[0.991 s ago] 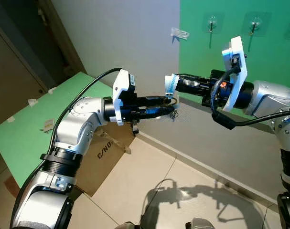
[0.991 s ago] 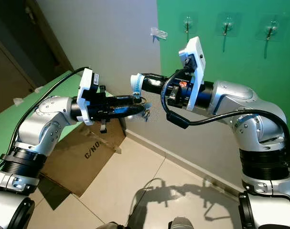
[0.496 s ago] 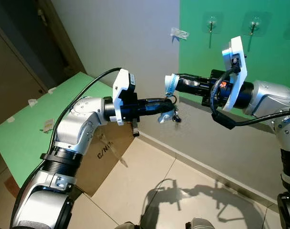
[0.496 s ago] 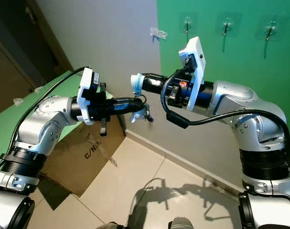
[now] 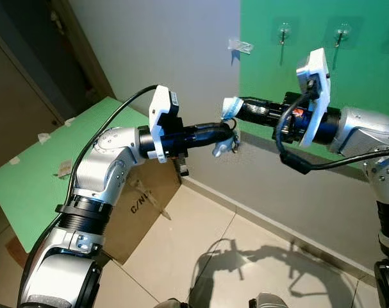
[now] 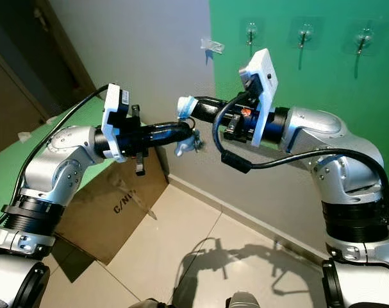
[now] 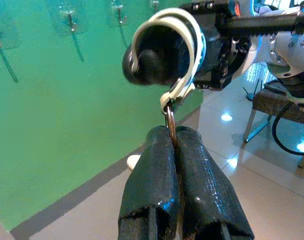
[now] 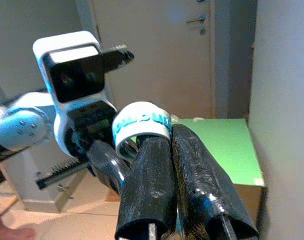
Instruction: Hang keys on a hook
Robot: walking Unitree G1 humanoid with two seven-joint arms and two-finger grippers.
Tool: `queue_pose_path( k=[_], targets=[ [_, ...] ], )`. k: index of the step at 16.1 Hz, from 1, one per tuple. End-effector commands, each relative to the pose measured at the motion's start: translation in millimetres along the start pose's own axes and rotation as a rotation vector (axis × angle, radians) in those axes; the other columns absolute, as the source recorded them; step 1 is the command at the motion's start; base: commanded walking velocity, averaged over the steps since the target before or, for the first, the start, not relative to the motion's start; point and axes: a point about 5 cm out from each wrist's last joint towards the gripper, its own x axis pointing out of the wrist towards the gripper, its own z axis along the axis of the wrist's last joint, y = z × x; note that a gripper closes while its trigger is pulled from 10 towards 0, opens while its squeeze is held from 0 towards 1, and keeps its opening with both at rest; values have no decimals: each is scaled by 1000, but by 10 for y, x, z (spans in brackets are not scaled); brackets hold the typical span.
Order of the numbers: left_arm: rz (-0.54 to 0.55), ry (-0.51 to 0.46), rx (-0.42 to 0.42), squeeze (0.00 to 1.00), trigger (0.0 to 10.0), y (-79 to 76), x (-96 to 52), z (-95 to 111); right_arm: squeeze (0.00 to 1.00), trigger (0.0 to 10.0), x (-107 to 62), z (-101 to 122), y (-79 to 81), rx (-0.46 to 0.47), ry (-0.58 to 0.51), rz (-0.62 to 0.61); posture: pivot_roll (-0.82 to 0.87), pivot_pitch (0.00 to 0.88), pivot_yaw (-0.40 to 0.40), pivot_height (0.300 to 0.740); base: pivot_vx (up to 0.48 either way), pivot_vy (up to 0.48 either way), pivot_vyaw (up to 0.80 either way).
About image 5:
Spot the brown paper scrap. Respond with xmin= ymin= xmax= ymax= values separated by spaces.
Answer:
xmin=56 ymin=159 xmax=74 ymax=179

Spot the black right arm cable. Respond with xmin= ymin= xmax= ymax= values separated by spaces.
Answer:
xmin=275 ymin=89 xmax=389 ymax=175

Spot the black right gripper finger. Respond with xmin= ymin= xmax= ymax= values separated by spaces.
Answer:
xmin=238 ymin=97 xmax=283 ymax=110
xmin=240 ymin=108 xmax=283 ymax=126

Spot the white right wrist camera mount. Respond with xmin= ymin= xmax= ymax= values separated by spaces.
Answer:
xmin=295 ymin=48 xmax=331 ymax=146

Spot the robot right leg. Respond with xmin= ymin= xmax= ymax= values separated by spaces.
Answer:
xmin=248 ymin=292 xmax=288 ymax=308

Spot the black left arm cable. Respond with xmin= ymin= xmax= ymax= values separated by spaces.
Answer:
xmin=18 ymin=84 xmax=160 ymax=305

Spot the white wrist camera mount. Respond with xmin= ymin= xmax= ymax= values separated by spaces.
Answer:
xmin=147 ymin=85 xmax=181 ymax=162
xmin=295 ymin=48 xmax=331 ymax=146

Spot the robot leg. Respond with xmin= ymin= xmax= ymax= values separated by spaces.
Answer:
xmin=154 ymin=298 xmax=190 ymax=308
xmin=248 ymin=292 xmax=288 ymax=308

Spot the dark brown door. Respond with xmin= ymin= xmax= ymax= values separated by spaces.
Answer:
xmin=0 ymin=0 xmax=115 ymax=175

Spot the brown cardboard box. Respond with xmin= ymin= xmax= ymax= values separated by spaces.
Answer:
xmin=101 ymin=159 xmax=183 ymax=265

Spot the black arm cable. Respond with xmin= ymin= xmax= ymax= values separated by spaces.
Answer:
xmin=18 ymin=84 xmax=160 ymax=305
xmin=275 ymin=89 xmax=389 ymax=175

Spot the robot left leg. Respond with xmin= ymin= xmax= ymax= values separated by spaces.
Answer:
xmin=154 ymin=298 xmax=190 ymax=308

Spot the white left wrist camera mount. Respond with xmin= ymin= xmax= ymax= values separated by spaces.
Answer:
xmin=147 ymin=85 xmax=181 ymax=162

